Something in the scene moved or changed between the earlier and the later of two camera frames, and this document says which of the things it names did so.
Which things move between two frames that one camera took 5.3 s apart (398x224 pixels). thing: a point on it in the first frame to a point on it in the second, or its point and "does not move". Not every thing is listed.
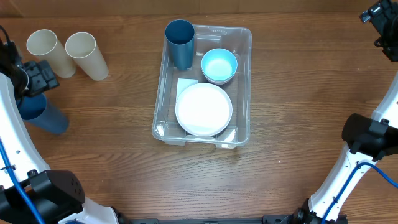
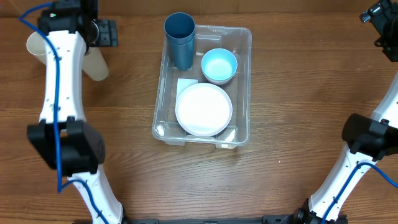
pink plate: [204, 109] does not move
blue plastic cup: [33, 110] to [180, 28]
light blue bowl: [219, 66] does not move
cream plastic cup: [81, 46] does not move
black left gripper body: [40, 78] to [106, 33]
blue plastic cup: [180, 35] does not move
